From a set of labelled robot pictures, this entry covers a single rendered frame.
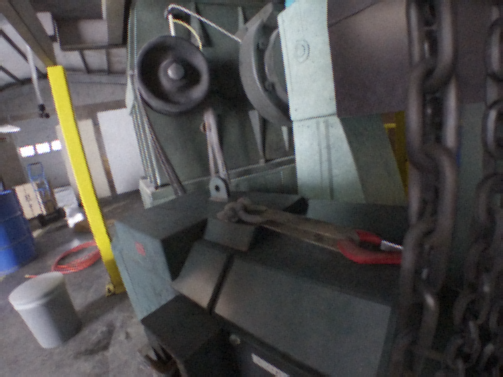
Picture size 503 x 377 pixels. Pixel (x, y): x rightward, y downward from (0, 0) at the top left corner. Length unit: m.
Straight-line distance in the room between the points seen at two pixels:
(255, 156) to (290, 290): 0.97
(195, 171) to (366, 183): 0.72
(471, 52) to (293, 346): 0.61
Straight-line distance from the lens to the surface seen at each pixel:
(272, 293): 0.34
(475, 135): 0.63
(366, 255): 0.32
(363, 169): 0.85
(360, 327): 0.30
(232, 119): 1.17
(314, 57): 0.90
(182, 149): 1.07
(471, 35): 0.64
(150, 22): 1.19
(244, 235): 0.41
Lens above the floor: 1.03
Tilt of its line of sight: 14 degrees down
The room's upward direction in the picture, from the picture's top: 9 degrees counter-clockwise
